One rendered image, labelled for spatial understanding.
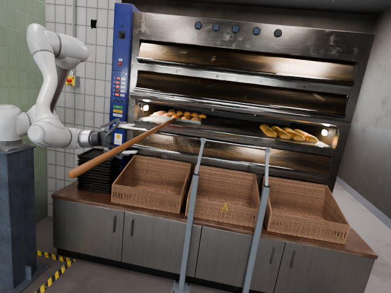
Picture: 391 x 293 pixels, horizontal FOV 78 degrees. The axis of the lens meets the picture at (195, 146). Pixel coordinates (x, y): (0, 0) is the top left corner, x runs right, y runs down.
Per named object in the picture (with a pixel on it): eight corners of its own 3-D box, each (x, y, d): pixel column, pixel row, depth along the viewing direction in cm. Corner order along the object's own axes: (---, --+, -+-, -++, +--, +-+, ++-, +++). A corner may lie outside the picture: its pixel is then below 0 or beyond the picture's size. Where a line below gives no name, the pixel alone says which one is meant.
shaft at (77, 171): (75, 179, 80) (75, 171, 80) (67, 178, 81) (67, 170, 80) (174, 121, 246) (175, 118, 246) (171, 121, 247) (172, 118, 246)
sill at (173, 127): (136, 122, 232) (136, 118, 231) (331, 151, 212) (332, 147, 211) (134, 123, 226) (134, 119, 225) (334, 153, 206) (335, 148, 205)
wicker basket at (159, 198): (132, 181, 235) (134, 154, 229) (189, 190, 231) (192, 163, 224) (109, 202, 188) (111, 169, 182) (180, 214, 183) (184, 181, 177)
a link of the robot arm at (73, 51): (17, 123, 169) (49, 122, 187) (26, 140, 164) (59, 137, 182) (49, 24, 132) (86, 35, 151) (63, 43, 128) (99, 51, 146)
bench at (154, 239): (88, 224, 256) (90, 172, 243) (326, 271, 229) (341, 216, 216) (50, 258, 201) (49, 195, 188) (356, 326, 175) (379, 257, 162)
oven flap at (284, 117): (129, 97, 206) (137, 100, 226) (349, 127, 186) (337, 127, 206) (130, 94, 206) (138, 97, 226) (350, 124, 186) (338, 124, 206)
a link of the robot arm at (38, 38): (37, 46, 119) (64, 52, 130) (26, 14, 120) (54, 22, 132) (27, 60, 126) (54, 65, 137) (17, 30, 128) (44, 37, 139)
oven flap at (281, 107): (136, 91, 219) (140, 70, 221) (343, 118, 199) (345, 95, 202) (134, 89, 214) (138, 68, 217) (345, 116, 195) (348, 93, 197)
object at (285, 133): (259, 128, 284) (259, 123, 283) (300, 134, 279) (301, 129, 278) (266, 136, 225) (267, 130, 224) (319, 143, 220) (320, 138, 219)
